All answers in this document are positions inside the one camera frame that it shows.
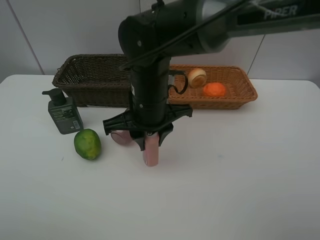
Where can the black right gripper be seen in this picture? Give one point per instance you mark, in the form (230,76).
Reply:
(147,118)

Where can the pink bottle with white cap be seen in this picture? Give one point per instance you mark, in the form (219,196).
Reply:
(151,150)

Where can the translucent purple plastic cup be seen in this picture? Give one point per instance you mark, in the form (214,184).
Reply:
(122,137)

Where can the green mango fruit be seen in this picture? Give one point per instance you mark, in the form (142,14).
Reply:
(87,144)

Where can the red yellow peach fruit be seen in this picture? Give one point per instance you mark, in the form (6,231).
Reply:
(197,78)

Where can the orange tangerine fruit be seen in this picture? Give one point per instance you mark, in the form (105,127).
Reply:
(214,89)

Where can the dark green pump bottle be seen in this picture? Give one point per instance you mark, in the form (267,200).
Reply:
(63,112)

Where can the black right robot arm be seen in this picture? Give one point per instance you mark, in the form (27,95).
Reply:
(183,28)

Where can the dark brown wicker basket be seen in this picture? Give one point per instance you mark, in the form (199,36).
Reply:
(95,80)

